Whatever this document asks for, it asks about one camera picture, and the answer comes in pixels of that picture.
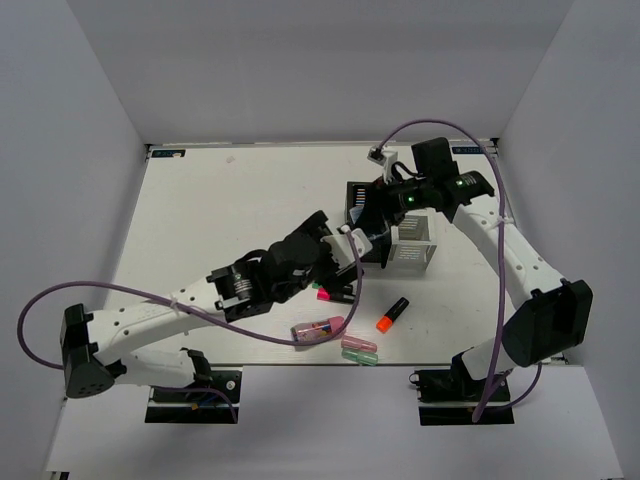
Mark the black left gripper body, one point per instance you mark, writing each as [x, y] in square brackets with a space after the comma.
[324, 270]

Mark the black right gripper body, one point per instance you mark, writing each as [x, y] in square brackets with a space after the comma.
[407, 196]

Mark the pink cap crayon bottle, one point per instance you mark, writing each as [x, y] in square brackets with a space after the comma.
[307, 334]

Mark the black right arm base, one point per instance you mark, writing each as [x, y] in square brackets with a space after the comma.
[448, 397]

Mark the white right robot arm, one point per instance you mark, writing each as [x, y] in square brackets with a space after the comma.
[550, 312]

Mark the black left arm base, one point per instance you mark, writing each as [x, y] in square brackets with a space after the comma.
[211, 398]

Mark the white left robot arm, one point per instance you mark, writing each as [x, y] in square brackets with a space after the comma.
[103, 348]

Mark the black slotted organizer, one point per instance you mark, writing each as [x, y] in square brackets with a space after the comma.
[355, 200]

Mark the pink cap black highlighter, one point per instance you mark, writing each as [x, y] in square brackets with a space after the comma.
[335, 297]

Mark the white slotted organizer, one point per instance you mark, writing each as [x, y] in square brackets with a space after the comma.
[413, 242]

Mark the right blue table label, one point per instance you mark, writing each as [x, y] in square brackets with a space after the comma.
[467, 150]

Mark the blue table label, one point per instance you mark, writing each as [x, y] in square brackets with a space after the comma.
[467, 150]
[168, 153]

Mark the pink translucent eraser case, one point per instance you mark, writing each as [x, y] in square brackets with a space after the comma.
[354, 343]

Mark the orange cap black highlighter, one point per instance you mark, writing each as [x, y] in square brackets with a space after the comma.
[392, 314]

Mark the green translucent eraser case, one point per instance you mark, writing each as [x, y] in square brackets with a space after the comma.
[360, 357]

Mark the left blue table label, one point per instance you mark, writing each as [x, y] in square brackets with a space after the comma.
[168, 153]

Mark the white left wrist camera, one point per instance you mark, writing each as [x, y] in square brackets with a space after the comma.
[347, 245]

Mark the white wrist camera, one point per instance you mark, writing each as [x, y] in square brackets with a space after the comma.
[347, 245]
[386, 159]

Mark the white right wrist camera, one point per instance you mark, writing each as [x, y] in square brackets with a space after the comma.
[386, 159]

